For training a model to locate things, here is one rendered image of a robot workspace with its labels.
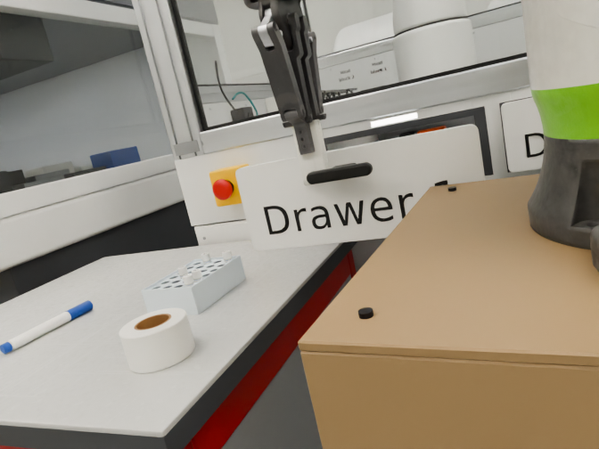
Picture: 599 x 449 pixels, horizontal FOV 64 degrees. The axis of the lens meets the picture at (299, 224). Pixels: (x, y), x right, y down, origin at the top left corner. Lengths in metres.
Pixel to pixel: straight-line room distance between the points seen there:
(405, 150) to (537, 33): 0.25
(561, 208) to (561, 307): 0.09
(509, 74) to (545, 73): 0.53
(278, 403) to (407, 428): 0.37
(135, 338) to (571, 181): 0.40
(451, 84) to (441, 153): 0.33
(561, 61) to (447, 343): 0.17
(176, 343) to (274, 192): 0.21
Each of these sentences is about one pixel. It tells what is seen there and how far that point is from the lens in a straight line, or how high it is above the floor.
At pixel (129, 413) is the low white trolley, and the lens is 0.47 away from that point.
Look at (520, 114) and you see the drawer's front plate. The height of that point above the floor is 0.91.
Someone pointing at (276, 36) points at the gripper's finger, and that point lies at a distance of 0.50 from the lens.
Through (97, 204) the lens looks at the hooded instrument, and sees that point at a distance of 1.35.
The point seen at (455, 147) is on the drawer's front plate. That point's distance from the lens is 0.54.
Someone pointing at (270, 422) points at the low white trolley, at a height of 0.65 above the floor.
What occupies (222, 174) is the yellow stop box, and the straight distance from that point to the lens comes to 0.95.
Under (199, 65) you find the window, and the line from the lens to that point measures 1.03.
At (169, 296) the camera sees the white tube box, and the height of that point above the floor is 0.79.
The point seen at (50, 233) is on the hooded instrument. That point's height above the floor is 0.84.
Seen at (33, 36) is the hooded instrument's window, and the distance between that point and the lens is 1.39.
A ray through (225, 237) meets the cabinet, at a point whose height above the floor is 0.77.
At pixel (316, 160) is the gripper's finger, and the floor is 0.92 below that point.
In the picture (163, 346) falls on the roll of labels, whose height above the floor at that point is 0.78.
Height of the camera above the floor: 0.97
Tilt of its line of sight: 12 degrees down
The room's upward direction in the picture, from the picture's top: 12 degrees counter-clockwise
